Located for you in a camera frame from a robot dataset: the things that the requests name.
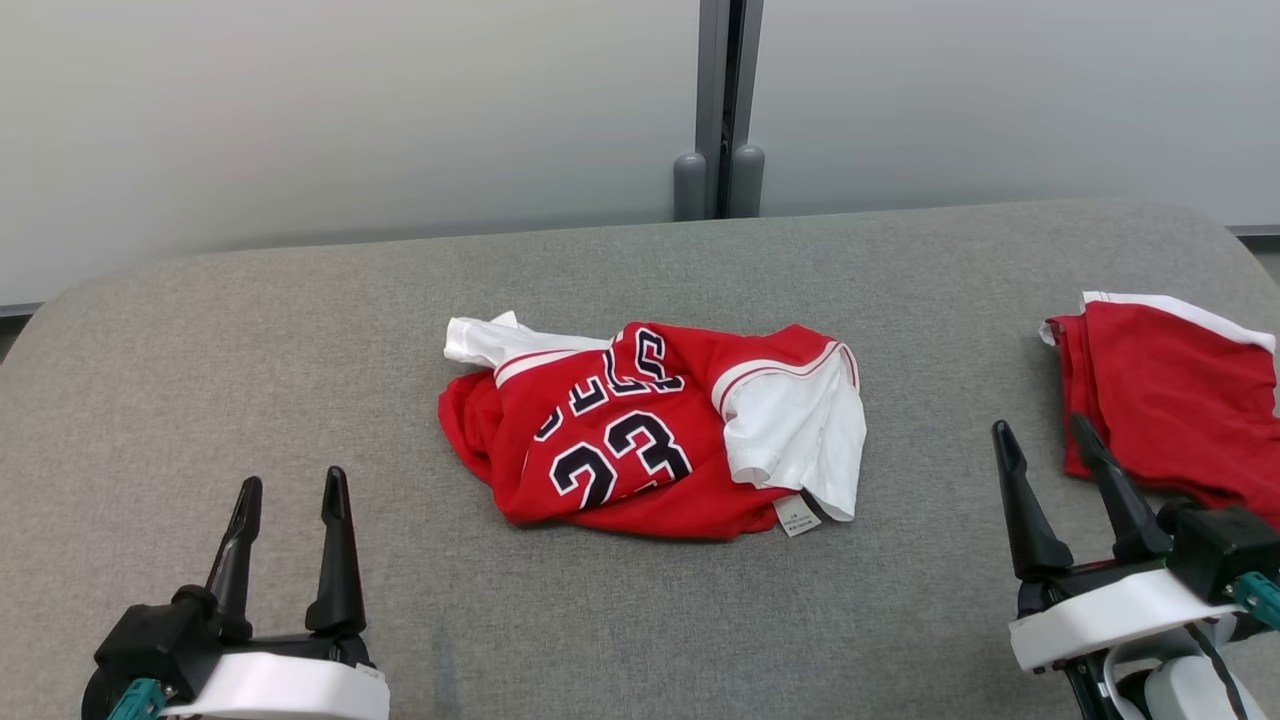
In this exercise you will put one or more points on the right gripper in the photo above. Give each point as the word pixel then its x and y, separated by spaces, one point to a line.
pixel 1100 615

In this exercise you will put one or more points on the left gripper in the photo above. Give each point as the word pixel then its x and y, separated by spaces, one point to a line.
pixel 290 690

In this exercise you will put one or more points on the red Bulls 23 shorts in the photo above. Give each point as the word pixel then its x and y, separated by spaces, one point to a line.
pixel 1170 400

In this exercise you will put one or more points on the red 23 jersey white sleeves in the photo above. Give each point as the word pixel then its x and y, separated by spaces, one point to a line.
pixel 620 450

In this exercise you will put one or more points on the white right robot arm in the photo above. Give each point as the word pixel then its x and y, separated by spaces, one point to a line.
pixel 1165 692

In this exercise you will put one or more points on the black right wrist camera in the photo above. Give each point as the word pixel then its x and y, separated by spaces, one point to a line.
pixel 1225 545

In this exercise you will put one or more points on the teal left camera connector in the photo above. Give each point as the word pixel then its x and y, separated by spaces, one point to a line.
pixel 135 700

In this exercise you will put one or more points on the teal camera connector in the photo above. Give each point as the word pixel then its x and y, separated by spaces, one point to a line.
pixel 1262 598
pixel 135 700

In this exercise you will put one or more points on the teal right camera connector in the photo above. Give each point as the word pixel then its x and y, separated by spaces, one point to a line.
pixel 1262 598

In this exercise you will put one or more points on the grey partition joint post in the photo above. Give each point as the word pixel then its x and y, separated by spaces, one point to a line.
pixel 715 100

